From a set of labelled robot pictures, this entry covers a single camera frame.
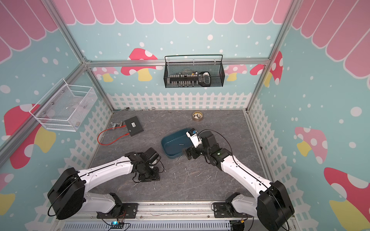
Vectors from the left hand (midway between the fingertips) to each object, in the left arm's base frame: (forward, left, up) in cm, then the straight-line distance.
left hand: (155, 181), depth 81 cm
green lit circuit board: (-19, +19, -6) cm, 27 cm away
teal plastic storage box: (+27, -8, -4) cm, 28 cm away
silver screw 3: (+4, -10, -3) cm, 12 cm away
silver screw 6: (+6, -25, -4) cm, 26 cm away
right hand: (+17, -19, +13) cm, 28 cm away
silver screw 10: (-3, 0, -3) cm, 4 cm away
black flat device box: (+41, +24, -2) cm, 47 cm away
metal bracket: (+42, +37, -2) cm, 56 cm away
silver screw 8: (+6, -35, -3) cm, 36 cm away
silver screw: (+26, -14, -2) cm, 29 cm away
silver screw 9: (-1, +12, -3) cm, 13 cm away
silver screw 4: (+8, -17, -3) cm, 19 cm away
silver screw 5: (+6, -19, -3) cm, 20 cm away
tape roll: (+53, -25, -2) cm, 58 cm away
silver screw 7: (+4, -31, -3) cm, 31 cm away
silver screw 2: (+16, -12, -2) cm, 20 cm away
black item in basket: (+54, -27, +31) cm, 68 cm away
